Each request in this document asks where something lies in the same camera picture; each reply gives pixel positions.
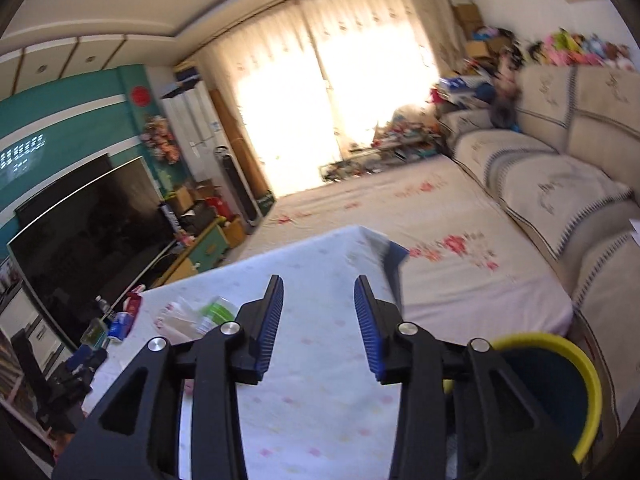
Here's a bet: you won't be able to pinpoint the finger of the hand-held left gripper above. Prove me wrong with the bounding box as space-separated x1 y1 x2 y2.
67 347 109 386

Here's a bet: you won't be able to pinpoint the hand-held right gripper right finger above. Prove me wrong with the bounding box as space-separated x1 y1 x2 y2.
353 275 583 480

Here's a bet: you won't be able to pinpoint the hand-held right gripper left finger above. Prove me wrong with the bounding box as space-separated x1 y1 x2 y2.
52 274 286 480

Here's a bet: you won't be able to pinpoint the white green plastic bottle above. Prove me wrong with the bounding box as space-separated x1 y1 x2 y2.
200 296 238 333

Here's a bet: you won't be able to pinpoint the black yellow-rimmed trash bin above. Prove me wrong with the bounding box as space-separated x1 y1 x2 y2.
442 331 603 466

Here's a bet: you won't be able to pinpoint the blue white tissue pack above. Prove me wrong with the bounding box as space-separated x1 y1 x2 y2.
107 311 133 343

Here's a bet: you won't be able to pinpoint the blue table under cloth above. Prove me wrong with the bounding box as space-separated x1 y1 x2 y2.
385 240 412 311

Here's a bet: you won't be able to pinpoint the white drawer unit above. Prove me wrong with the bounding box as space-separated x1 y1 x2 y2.
0 280 66 376

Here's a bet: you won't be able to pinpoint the floral cream sheet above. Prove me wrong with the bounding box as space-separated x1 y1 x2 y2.
235 152 573 356

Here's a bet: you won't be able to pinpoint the white dotted tablecloth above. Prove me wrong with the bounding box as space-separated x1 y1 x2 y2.
82 225 416 480

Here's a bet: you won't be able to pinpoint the large curved television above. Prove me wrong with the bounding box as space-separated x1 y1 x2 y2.
6 156 176 351

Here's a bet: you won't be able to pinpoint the black tower fan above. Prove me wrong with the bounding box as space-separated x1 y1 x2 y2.
214 146 261 226

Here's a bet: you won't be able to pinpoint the black printed box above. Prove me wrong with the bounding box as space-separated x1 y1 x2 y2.
159 202 181 236

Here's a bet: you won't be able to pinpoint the open cardboard box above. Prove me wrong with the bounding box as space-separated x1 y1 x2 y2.
172 180 221 211

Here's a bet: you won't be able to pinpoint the black flat television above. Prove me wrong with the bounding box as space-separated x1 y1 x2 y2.
14 152 113 231

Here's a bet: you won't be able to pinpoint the glass coffee table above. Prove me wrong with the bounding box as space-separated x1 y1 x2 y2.
320 140 446 183

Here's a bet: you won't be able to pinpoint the brown wooden board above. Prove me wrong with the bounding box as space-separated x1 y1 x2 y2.
209 89 268 201

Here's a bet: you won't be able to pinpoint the artificial flower decoration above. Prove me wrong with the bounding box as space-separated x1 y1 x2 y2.
142 115 181 165

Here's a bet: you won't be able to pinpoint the white standing air conditioner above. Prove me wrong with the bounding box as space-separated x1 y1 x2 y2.
160 80 226 196

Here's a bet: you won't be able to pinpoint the beige sofa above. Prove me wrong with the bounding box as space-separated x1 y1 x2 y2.
440 62 640 441

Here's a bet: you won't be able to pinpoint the cream embroidered curtain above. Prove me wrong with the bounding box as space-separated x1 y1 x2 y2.
297 0 468 158
202 0 346 198

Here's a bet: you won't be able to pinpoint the grey neck pillow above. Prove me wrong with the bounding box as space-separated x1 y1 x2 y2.
490 95 518 128

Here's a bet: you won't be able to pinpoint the stacked cardboard boxes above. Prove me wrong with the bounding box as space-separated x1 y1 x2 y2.
452 4 493 61

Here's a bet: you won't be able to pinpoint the row of plush toys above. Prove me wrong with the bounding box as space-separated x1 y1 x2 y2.
525 30 636 71

